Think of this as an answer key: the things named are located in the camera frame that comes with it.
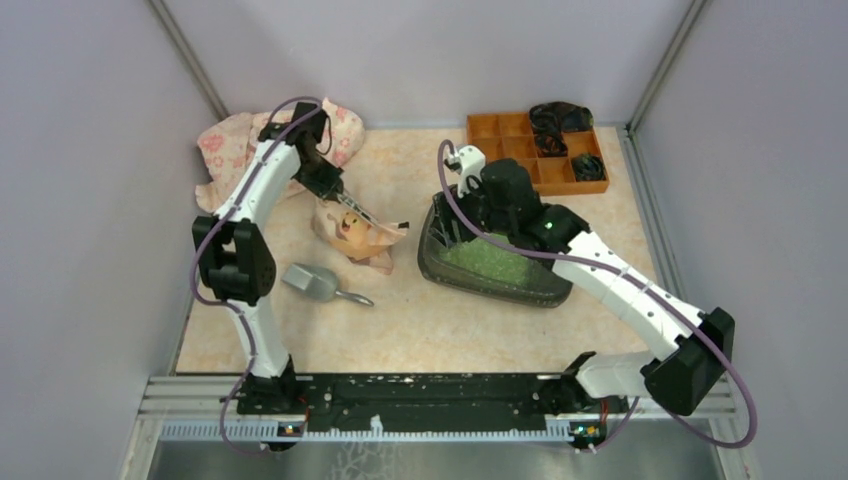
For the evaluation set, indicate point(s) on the pink cat litter bag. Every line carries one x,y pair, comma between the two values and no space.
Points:
360,241

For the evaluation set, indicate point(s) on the orange divided organizer tray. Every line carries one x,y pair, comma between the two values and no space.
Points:
572,166

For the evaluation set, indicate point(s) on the dark grey litter box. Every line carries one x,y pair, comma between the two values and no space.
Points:
441,231

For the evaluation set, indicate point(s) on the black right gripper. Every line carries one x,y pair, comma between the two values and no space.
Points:
476,186

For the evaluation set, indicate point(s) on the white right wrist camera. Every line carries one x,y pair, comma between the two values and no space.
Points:
468,162

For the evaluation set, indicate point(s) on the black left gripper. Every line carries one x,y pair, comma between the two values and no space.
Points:
331,187

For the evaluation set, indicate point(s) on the green cat litter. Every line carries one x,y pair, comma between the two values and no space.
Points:
490,262

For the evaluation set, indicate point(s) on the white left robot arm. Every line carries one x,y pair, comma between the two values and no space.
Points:
233,266

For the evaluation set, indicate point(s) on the floral pink cloth bag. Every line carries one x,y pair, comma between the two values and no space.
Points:
229,146

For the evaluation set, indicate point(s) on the silver metal scoop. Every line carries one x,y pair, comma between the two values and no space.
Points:
319,284

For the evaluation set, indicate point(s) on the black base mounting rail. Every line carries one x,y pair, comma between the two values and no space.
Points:
422,403

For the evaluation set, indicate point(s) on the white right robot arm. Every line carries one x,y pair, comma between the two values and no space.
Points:
688,349

